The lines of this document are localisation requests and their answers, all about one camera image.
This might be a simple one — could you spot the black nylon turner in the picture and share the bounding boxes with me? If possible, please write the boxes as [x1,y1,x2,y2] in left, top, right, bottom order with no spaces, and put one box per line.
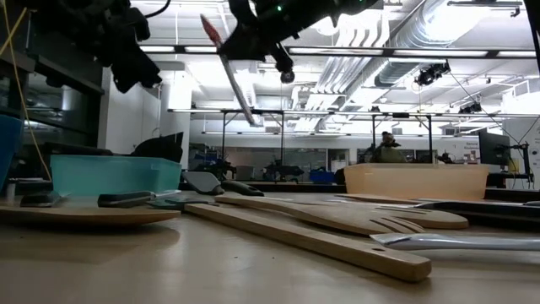
[181,170,266,198]

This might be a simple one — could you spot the blue crate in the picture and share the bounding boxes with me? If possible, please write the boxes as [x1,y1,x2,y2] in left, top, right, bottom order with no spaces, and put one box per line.
[309,166,338,185]

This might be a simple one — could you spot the black rig camera cluster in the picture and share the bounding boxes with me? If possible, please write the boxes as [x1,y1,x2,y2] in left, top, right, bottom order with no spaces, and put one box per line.
[414,61,451,88]

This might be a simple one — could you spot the long wooden spoon handle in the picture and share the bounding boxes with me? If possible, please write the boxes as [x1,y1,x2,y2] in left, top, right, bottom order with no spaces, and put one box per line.
[146,196,433,283]

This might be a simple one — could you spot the orange translucent plastic bin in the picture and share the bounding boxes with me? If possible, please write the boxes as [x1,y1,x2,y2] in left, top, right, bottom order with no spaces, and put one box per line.
[343,162,490,202]

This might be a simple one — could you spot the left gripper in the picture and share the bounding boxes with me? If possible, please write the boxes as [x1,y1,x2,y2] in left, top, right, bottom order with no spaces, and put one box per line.
[99,8,164,95]

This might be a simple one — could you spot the black station frame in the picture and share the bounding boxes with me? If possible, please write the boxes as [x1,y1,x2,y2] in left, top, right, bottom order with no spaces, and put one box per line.
[370,112,435,165]
[220,108,286,183]

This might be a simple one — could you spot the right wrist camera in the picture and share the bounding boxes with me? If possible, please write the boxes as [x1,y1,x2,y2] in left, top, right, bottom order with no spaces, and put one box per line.
[268,41,295,73]

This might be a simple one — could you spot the blue plastic bin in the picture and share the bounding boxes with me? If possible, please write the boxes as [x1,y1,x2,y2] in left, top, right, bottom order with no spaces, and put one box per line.
[0,113,25,192]

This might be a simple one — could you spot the teal translucent plastic bin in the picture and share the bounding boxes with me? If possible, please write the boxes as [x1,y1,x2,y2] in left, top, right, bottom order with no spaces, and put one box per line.
[49,154,183,198]

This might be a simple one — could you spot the wooden spatula with long slots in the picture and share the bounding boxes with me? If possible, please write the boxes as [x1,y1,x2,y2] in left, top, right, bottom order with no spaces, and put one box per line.
[219,192,470,231]

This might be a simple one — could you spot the plain wooden spatula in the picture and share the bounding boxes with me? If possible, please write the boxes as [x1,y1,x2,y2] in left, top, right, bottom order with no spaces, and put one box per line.
[335,193,423,206]

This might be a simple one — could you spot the black oval spatula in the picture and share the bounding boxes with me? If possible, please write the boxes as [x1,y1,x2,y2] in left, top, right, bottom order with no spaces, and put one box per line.
[19,191,72,209]

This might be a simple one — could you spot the black overhead light bar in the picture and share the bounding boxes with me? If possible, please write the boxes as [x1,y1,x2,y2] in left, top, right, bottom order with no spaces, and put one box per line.
[138,43,540,60]

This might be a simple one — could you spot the black table frame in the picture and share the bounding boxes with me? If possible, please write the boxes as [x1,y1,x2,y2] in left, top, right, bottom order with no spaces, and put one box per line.
[179,180,540,203]

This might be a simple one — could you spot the black background robot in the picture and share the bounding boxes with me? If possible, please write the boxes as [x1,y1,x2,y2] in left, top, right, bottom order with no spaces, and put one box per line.
[197,156,238,182]
[263,158,305,183]

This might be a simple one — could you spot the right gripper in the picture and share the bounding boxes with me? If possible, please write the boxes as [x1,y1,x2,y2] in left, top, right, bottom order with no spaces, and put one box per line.
[219,0,338,62]

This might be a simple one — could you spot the black monitor on stand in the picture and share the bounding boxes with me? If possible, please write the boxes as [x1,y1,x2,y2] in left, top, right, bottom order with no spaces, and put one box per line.
[478,128,533,176]

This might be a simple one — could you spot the yellow cable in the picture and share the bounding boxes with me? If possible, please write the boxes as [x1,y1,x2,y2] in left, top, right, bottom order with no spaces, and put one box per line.
[0,0,54,182]

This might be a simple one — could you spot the wooden spatula with short slots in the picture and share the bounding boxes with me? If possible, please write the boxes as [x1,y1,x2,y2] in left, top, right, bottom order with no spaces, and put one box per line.
[213,193,427,236]

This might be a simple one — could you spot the person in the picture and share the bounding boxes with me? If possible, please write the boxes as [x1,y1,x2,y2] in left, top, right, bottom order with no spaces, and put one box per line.
[367,130,407,165]

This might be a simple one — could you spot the small black rig camera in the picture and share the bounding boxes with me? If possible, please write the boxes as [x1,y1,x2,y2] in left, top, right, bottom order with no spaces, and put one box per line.
[458,100,483,115]

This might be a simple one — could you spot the black desk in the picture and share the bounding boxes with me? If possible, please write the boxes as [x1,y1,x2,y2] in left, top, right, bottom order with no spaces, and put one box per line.
[484,171,535,190]

